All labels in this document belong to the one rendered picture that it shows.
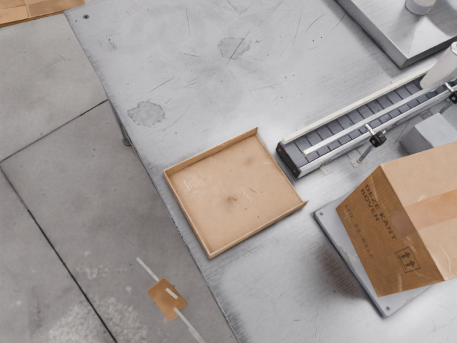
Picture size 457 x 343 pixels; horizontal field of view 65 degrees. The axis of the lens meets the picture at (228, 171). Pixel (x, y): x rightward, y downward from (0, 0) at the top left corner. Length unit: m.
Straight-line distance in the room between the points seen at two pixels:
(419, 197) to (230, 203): 0.46
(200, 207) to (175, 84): 0.42
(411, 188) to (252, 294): 0.44
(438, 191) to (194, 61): 0.81
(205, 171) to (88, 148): 1.16
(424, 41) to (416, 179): 0.73
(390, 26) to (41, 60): 1.92
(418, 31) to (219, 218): 0.95
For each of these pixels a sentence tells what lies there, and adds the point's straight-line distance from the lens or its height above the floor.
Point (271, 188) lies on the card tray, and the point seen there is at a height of 0.83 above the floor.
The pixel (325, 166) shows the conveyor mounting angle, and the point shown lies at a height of 0.83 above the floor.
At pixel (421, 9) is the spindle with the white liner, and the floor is 0.90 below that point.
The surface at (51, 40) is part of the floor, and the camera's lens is 2.62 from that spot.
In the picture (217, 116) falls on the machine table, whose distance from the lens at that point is 1.10.
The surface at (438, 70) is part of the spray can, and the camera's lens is 1.24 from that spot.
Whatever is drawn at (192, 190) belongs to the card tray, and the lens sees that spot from 0.98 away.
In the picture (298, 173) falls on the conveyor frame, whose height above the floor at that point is 0.87.
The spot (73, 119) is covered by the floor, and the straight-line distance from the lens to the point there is 2.20.
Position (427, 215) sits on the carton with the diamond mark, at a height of 1.12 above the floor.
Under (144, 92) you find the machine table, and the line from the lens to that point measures 1.16.
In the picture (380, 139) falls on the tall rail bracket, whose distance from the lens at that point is 1.01.
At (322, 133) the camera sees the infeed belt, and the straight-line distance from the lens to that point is 1.07.
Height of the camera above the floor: 1.75
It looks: 65 degrees down
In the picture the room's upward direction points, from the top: 9 degrees clockwise
